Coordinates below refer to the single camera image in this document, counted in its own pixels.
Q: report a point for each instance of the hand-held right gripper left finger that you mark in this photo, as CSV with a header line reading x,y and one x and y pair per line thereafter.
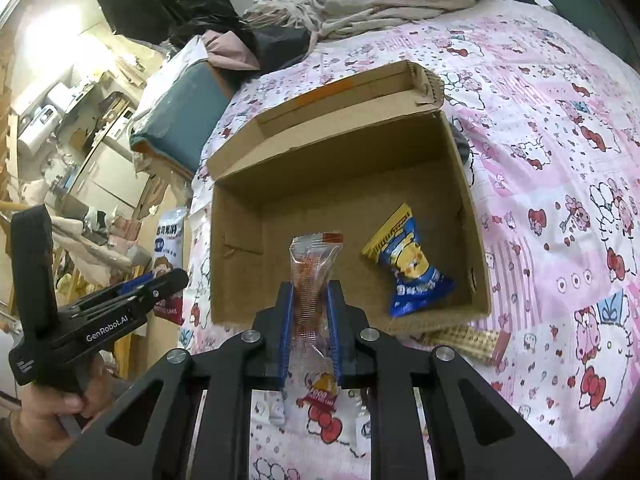
x,y
284,332

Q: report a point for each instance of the person's left hand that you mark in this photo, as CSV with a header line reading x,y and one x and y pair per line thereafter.
x,y
47,412

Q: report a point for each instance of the blue yellow snack packet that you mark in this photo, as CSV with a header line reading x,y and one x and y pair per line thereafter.
x,y
410,265

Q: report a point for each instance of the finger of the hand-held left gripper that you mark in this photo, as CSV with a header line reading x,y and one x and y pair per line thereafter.
x,y
167,284
137,281

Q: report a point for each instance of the white appliance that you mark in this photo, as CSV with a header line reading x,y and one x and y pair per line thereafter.
x,y
42,120

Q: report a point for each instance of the pink cloth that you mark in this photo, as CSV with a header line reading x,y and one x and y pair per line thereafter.
x,y
230,50

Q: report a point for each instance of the teal box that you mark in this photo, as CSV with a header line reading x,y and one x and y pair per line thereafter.
x,y
185,110

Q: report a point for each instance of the dark grey cloth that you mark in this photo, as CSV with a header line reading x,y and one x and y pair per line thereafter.
x,y
462,145

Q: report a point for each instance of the pink cartoon bedsheet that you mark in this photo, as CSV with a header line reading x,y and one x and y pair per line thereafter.
x,y
550,185

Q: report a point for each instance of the white blue snack bag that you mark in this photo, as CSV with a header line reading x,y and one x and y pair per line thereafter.
x,y
169,255

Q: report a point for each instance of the person's left forearm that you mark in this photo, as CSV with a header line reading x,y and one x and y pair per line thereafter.
x,y
12,455

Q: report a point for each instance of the clear orange snack packet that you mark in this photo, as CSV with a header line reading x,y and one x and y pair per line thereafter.
x,y
311,280

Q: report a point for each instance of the beige wafer packet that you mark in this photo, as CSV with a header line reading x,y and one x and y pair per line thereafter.
x,y
465,344

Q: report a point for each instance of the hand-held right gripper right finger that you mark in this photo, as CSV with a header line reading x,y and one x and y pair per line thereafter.
x,y
334,332

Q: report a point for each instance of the brown cardboard box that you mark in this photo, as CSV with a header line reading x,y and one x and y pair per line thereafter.
x,y
330,185

